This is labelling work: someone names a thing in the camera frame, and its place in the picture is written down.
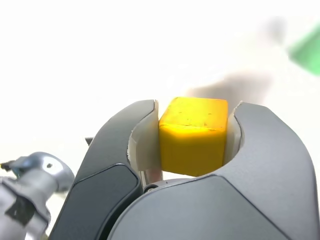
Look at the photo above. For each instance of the green cube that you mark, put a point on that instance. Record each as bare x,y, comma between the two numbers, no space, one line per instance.
307,55

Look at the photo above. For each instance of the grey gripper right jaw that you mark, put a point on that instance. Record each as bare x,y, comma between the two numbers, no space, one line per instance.
225,212

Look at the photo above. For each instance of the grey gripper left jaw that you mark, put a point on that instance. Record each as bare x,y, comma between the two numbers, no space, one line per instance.
100,200

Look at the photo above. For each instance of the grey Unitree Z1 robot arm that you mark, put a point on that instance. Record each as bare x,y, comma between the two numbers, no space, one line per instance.
37,180

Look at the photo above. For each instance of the yellow cube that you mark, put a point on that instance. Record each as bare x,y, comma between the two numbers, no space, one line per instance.
192,140

